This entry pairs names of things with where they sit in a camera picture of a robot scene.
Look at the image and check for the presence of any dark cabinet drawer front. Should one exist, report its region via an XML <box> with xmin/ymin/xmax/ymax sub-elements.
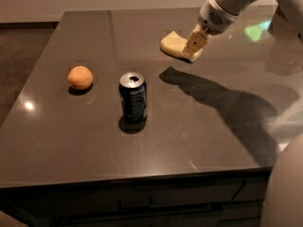
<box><xmin>19</xmin><ymin>178</ymin><xmax>242</xmax><ymax>218</ymax></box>

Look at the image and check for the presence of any dark right drawer front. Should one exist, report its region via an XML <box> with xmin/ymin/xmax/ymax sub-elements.
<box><xmin>232</xmin><ymin>175</ymin><xmax>268</xmax><ymax>201</ymax></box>

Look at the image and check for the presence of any yellow wavy sponge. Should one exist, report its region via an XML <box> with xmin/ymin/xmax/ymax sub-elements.
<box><xmin>160</xmin><ymin>31</ymin><xmax>203</xmax><ymax>62</ymax></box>

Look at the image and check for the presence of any blue soda can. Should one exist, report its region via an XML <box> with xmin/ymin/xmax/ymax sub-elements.
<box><xmin>118</xmin><ymin>72</ymin><xmax>147</xmax><ymax>122</ymax></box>

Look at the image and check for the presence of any orange fruit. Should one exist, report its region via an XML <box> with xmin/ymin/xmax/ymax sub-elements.
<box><xmin>67</xmin><ymin>65</ymin><xmax>93</xmax><ymax>90</ymax></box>

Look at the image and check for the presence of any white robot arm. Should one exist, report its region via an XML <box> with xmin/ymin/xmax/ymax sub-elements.
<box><xmin>182</xmin><ymin>0</ymin><xmax>303</xmax><ymax>61</ymax></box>

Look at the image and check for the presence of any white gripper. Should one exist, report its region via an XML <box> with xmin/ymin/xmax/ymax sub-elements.
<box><xmin>183</xmin><ymin>0</ymin><xmax>238</xmax><ymax>59</ymax></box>

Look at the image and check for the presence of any black drawer handle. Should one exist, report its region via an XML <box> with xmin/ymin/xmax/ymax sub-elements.
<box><xmin>118</xmin><ymin>197</ymin><xmax>152</xmax><ymax>211</ymax></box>

